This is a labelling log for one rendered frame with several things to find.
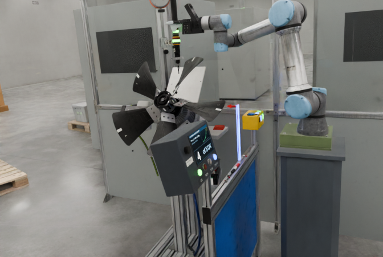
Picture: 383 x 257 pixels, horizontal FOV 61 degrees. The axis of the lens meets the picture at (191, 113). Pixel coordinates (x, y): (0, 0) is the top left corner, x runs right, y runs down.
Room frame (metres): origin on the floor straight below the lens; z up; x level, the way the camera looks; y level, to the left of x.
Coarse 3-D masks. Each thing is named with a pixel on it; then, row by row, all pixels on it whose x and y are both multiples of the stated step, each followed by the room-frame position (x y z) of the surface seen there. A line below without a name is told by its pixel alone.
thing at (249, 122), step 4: (248, 112) 2.04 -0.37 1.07; (252, 112) 2.03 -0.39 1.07; (260, 112) 2.02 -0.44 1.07; (244, 116) 1.96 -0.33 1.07; (248, 116) 1.95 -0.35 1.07; (252, 116) 1.94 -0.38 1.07; (256, 116) 1.93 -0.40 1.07; (244, 120) 1.96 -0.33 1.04; (248, 120) 1.95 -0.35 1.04; (252, 120) 1.94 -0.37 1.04; (256, 120) 1.93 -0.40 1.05; (244, 124) 1.96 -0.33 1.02; (248, 124) 1.95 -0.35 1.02; (252, 124) 1.94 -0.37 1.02; (256, 124) 1.93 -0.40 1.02; (260, 124) 1.99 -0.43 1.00; (244, 128) 1.96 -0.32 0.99; (248, 128) 1.95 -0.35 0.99; (252, 128) 1.94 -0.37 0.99; (256, 128) 1.93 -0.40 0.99
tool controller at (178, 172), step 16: (192, 128) 1.11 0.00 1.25; (208, 128) 1.21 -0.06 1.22; (160, 144) 1.01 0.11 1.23; (176, 144) 0.99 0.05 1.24; (192, 144) 1.06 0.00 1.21; (208, 144) 1.16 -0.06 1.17; (160, 160) 1.02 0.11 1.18; (176, 160) 0.99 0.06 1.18; (192, 160) 1.03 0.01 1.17; (160, 176) 1.02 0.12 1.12; (176, 176) 0.99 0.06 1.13; (192, 176) 0.99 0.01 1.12; (208, 176) 1.09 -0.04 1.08; (176, 192) 0.99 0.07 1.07; (192, 192) 0.97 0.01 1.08
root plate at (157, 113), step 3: (153, 105) 1.94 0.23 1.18; (147, 108) 1.94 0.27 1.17; (150, 108) 1.94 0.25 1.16; (153, 108) 1.94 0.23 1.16; (156, 108) 1.94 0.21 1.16; (150, 111) 1.94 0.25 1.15; (153, 111) 1.94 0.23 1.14; (156, 111) 1.94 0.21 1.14; (159, 111) 1.94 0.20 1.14; (150, 114) 1.94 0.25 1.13; (153, 114) 1.94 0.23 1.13; (156, 114) 1.95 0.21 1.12; (159, 114) 1.95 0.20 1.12; (153, 117) 1.95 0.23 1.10; (156, 117) 1.95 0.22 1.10
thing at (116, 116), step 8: (120, 112) 1.96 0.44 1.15; (128, 112) 1.95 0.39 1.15; (136, 112) 1.94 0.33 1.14; (144, 112) 1.93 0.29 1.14; (120, 120) 1.95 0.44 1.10; (128, 120) 1.94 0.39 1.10; (136, 120) 1.93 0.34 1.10; (144, 120) 1.94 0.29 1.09; (152, 120) 1.94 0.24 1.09; (128, 128) 1.93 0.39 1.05; (136, 128) 1.93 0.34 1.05; (144, 128) 1.94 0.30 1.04; (120, 136) 1.93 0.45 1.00; (128, 136) 1.93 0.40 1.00; (136, 136) 1.93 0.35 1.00; (128, 144) 1.92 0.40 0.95
